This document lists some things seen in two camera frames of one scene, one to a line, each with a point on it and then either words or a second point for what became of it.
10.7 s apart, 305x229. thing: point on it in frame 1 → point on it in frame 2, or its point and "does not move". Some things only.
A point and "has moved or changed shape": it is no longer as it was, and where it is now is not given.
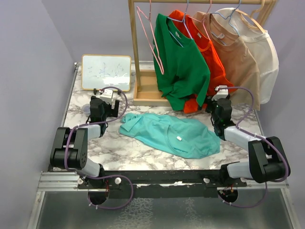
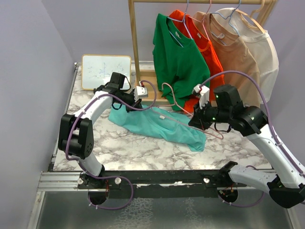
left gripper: [112, 112] → [137, 104]
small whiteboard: [99, 71] does not move
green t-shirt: [181, 67] does not move
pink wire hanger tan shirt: [203, 20] does not move
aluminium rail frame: [52, 180] does not move
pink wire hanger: [149, 13] → [187, 123]
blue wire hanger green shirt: [183, 21] does not move
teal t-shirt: [185, 139] has moved or changed shape
